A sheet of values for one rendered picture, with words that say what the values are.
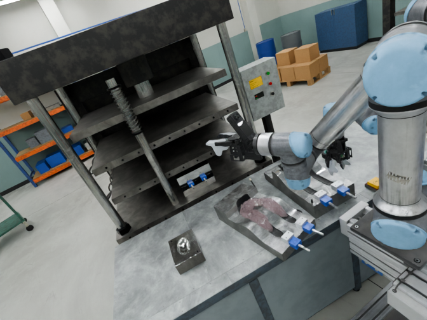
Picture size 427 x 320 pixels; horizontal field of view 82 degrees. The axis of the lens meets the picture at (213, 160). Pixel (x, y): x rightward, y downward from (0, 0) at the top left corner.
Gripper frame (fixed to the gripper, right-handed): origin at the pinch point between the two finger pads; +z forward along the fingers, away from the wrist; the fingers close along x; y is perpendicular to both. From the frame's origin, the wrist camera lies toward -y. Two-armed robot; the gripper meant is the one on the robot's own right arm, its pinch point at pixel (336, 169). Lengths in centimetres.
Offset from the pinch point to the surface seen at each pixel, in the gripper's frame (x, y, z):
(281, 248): -44.1, 10.6, 15.3
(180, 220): -82, -53, 21
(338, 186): -1.0, 1.2, 9.3
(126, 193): -108, -79, -2
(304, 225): -28.2, 7.5, 14.0
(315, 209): -17.1, 2.0, 14.7
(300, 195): -16.7, -9.3, 12.2
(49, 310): -242, -131, 101
